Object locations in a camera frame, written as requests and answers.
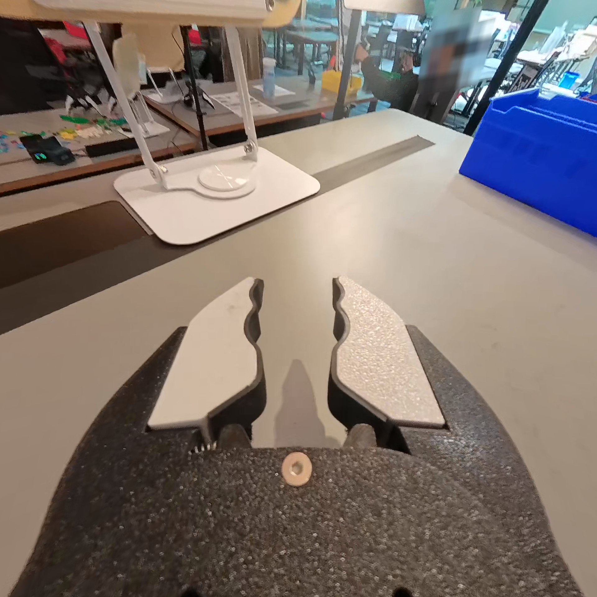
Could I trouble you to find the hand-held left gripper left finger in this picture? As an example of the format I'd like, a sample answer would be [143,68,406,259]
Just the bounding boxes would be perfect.
[147,277,267,440]

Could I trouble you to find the yellow plastic bin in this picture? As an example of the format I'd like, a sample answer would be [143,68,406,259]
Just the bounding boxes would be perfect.
[322,70,362,91]

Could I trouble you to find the blue plastic bin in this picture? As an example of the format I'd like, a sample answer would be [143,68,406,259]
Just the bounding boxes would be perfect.
[459,88,597,238]

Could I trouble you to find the black charger with green lights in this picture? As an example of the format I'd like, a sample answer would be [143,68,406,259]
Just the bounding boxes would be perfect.
[21,134,75,166]

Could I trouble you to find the printed paper sheets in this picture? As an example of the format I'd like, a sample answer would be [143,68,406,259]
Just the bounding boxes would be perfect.
[207,91,278,117]

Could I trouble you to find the black power strip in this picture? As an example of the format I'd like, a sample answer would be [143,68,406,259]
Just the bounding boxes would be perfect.
[85,137,141,157]

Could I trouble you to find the scattered colourful toy bricks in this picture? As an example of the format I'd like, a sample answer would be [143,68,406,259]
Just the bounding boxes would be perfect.
[0,114,129,155]

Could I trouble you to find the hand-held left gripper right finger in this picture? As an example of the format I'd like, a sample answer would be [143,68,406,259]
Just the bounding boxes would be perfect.
[327,275,447,440]

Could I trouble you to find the black tripod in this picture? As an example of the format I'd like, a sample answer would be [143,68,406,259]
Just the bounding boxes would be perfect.
[179,25,208,151]

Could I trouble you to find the black pole stand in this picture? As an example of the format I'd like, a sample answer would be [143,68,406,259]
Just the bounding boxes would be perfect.
[466,0,548,136]

